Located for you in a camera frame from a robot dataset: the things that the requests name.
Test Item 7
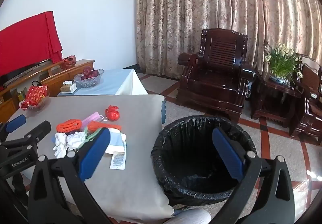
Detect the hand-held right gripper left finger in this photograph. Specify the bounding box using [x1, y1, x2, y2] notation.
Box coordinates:
[27, 127, 111, 224]

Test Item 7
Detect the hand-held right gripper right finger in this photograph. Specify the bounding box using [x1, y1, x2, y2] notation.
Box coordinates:
[209, 127, 295, 224]

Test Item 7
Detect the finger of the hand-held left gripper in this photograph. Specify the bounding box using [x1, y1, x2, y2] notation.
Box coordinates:
[0, 120, 52, 158]
[0, 114, 27, 144]

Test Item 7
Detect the green rubber glove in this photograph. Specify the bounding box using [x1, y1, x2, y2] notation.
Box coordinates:
[76, 126, 102, 151]

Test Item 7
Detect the white medicine box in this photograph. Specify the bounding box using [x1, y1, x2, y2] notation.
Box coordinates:
[110, 134, 128, 171]

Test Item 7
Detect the bin with black plastic bag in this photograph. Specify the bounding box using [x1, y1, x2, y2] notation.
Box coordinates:
[152, 115, 257, 206]

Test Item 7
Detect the glass dish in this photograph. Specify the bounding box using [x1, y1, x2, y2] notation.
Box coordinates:
[25, 98, 50, 112]

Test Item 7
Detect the white crumpled tissue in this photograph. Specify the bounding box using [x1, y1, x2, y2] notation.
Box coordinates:
[66, 132, 86, 150]
[53, 132, 67, 158]

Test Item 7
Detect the light blue face mask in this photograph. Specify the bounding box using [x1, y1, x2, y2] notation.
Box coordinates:
[104, 128, 126, 155]

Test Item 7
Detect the orange foam net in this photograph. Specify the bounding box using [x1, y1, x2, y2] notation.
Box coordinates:
[87, 121, 122, 132]
[57, 119, 83, 134]

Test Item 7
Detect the pink plastic packet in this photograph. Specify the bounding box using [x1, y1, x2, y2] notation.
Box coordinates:
[80, 111, 108, 126]

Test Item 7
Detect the red gift bag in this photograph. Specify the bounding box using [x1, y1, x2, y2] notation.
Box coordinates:
[26, 85, 49, 104]

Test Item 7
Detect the white tissue box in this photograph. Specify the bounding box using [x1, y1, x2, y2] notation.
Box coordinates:
[60, 81, 77, 94]

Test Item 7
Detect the wooden television cabinet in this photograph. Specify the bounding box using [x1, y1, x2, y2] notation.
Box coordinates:
[0, 59, 95, 124]

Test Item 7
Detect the glass fruit bowl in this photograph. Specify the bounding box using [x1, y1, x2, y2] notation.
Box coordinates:
[74, 69, 104, 88]

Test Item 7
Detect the light blue tablecloth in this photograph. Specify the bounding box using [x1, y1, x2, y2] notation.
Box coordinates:
[57, 68, 149, 97]

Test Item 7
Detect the red wrapped bundle on cabinet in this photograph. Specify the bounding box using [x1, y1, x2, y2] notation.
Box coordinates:
[60, 55, 76, 70]

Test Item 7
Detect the dark wooden armchair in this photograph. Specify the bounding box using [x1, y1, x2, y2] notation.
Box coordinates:
[176, 28, 256, 124]
[289, 54, 322, 145]

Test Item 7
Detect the blue scalloped table mat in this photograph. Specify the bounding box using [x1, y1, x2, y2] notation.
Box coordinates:
[160, 100, 167, 124]

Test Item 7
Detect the dark wooden side table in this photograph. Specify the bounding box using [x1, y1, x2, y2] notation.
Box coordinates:
[252, 73, 305, 127]

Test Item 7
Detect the red cloth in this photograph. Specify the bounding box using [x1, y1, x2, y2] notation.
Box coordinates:
[0, 11, 63, 77]

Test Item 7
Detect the potted flowering plant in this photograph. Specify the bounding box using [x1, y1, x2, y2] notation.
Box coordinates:
[264, 43, 302, 85]

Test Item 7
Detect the floral beige curtain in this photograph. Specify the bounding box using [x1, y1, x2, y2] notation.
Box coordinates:
[131, 0, 322, 81]

